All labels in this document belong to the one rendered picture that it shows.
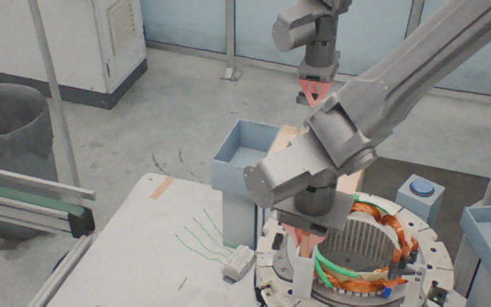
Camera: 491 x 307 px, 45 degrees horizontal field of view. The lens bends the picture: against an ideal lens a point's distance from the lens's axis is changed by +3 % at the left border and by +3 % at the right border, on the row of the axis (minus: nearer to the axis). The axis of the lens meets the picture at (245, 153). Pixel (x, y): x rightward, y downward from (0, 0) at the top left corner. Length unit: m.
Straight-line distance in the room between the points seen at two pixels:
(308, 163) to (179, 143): 2.39
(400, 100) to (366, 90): 0.04
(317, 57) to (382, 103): 0.53
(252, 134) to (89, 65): 1.98
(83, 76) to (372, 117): 2.78
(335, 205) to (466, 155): 2.41
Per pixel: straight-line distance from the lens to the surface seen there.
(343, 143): 0.65
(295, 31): 1.05
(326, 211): 0.78
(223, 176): 1.25
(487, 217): 1.24
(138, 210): 1.55
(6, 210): 1.73
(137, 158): 2.98
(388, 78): 0.61
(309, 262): 0.88
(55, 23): 3.23
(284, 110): 3.30
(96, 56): 3.19
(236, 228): 1.38
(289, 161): 0.67
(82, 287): 1.40
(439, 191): 1.27
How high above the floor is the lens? 1.84
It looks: 38 degrees down
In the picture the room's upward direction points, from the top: 1 degrees clockwise
